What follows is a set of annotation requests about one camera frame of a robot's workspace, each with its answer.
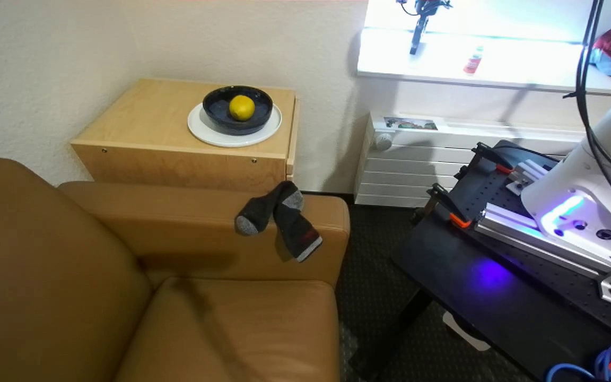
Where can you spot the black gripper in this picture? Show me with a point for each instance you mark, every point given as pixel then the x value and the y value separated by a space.
pixel 430 5

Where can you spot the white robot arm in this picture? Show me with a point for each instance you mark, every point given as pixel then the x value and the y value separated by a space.
pixel 595 182

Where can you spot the white thermostat knob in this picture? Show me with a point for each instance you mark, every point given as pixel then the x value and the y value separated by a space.
pixel 383 141

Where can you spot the orange black clamp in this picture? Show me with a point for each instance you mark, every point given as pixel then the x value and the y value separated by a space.
pixel 450 206
pixel 494 160

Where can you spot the yellow lemon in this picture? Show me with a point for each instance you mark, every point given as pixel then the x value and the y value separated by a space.
pixel 242 107

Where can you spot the black bowl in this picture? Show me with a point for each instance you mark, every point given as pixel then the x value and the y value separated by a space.
pixel 238 109

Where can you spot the white round plate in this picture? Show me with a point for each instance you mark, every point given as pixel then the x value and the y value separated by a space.
pixel 235 128

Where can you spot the dark grey sock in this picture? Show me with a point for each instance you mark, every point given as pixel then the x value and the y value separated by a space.
pixel 298 227
pixel 260 210

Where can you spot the wooden side table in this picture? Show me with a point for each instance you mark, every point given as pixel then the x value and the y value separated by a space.
pixel 179 139

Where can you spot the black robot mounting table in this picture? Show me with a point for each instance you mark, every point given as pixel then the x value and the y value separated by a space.
pixel 519 282

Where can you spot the small white object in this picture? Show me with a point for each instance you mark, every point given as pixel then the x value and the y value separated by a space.
pixel 466 332

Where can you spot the brown leather armchair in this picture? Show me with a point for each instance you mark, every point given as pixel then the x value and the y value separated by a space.
pixel 143 282

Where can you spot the white wall heater unit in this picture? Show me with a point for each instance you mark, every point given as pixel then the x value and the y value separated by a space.
pixel 447 160

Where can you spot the aluminium rail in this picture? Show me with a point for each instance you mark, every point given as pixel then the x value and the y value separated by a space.
pixel 552 247

